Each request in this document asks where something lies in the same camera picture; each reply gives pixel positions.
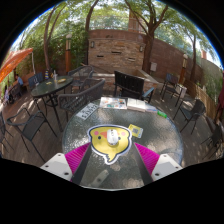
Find white book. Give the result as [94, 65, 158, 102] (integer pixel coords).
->
[126, 97, 147, 113]

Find orange parasol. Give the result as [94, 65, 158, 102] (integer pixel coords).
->
[0, 47, 34, 84]

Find small yellow card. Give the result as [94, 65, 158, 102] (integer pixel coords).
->
[128, 123, 144, 139]

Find dark round patio table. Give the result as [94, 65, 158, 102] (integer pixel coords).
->
[30, 75, 74, 133]

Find small white blue box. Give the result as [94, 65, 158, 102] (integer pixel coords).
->
[144, 103, 159, 113]

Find blue patio chair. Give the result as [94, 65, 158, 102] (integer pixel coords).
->
[27, 72, 45, 91]

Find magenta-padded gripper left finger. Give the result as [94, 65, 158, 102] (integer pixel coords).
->
[39, 142, 93, 186]

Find brown lamp post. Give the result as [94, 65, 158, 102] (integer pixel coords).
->
[65, 33, 73, 75]
[179, 53, 189, 85]

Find dark blue slatted chair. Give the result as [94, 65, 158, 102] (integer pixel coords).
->
[160, 73, 183, 101]

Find white computer mouse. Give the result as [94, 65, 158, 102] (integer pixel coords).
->
[106, 128, 121, 147]

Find black slatted chair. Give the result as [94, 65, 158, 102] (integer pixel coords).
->
[113, 70, 156, 104]

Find forked tree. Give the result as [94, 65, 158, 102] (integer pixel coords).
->
[126, 0, 174, 75]

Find colourful picture booklet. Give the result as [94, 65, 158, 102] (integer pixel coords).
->
[99, 96, 128, 110]

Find green marker pen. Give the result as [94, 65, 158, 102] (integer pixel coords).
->
[157, 110, 169, 119]

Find white licence plate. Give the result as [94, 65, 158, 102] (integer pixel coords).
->
[75, 102, 100, 121]

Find black mesh chair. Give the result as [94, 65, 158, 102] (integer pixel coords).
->
[172, 98, 207, 135]

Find yellow bird-shaped mouse pad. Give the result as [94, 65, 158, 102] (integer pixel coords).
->
[87, 124, 133, 166]

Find dark wicker chair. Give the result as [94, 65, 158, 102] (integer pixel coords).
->
[57, 78, 106, 123]
[67, 65, 95, 94]

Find person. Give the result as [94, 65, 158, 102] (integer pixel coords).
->
[13, 73, 24, 87]

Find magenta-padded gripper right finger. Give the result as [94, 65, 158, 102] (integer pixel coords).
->
[133, 142, 184, 185]

